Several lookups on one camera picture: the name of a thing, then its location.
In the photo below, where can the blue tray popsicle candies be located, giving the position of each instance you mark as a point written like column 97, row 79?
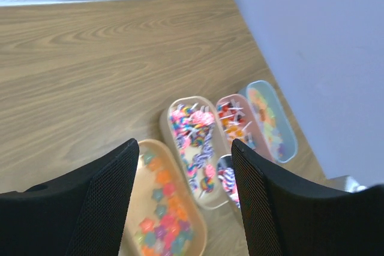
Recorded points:
column 272, row 120

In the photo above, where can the orange tray star candies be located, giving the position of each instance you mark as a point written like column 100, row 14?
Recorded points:
column 162, row 218

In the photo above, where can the silver metal scoop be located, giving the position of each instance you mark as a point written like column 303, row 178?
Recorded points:
column 226, row 176

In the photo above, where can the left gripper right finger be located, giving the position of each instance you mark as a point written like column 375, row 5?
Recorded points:
column 285, row 214

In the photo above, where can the beige tray swirl lollipops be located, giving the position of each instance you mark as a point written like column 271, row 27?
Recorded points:
column 191, row 128

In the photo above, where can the pink tray round lollipops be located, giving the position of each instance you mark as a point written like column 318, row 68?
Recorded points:
column 238, row 121

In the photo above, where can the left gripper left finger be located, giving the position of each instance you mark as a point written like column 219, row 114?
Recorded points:
column 82, row 212

